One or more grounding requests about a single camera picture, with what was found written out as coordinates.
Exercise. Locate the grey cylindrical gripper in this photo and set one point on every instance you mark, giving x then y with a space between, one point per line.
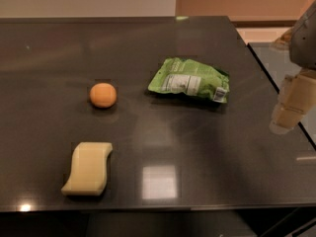
304 46

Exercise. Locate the grey side table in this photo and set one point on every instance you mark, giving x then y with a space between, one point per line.
280 70

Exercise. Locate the yellow wavy sponge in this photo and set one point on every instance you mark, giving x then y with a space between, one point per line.
88 175

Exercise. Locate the orange ball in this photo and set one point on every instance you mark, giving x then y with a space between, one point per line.
103 95

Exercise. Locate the green rice chip bag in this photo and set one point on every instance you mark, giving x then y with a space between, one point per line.
192 78

